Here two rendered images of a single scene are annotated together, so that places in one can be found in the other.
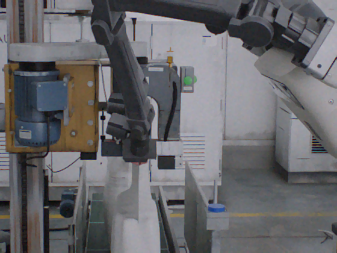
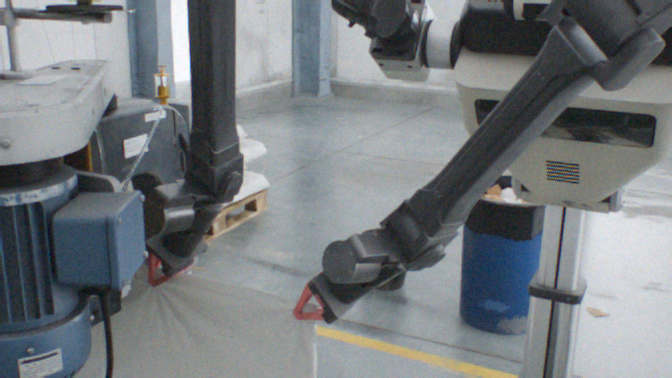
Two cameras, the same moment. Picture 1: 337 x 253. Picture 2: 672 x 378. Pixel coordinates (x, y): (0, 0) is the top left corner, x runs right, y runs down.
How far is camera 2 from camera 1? 1.81 m
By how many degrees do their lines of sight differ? 60
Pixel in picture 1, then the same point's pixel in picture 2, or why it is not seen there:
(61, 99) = (140, 237)
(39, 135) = (78, 349)
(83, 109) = not seen: hidden behind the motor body
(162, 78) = (165, 131)
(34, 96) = (94, 254)
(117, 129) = (370, 266)
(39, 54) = (70, 131)
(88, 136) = not seen: hidden behind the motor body
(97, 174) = not seen: outside the picture
